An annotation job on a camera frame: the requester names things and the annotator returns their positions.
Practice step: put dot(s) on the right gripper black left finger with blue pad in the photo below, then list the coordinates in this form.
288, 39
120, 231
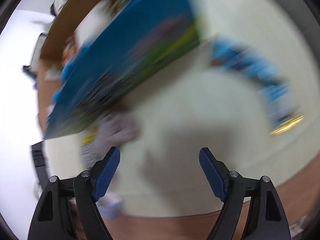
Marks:
52, 216

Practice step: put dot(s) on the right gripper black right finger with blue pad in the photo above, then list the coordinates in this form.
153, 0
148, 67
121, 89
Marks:
266, 217

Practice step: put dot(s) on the silver scrubber yellow trim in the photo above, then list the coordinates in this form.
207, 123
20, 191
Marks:
88, 154

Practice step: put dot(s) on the purple fuzzy cloth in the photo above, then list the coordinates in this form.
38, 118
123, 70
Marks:
114, 130

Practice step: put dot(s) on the small white blue packet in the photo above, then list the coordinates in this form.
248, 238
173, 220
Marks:
110, 206

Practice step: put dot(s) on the striped cream table mat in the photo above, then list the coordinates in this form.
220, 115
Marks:
188, 105

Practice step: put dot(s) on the light blue Nestle sachet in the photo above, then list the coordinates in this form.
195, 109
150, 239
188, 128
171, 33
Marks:
281, 107

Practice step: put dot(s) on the open cardboard box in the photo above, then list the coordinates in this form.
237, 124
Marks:
142, 38

